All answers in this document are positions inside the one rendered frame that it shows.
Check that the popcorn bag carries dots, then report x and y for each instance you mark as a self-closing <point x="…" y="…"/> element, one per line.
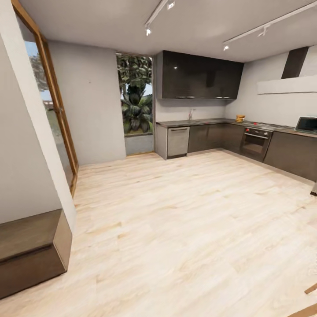
<point x="240" y="118"/>

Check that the microwave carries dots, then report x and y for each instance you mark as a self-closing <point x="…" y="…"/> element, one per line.
<point x="307" y="123"/>

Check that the cabinet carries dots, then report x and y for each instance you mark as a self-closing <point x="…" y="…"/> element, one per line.
<point x="223" y="79"/>
<point x="180" y="75"/>
<point x="32" y="250"/>

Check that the dishwasher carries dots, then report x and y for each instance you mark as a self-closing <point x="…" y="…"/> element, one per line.
<point x="177" y="138"/>

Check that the fixed window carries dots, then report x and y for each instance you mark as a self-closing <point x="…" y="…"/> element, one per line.
<point x="136" y="85"/>

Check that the drop in sink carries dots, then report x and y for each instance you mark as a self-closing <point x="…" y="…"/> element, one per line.
<point x="200" y="120"/>

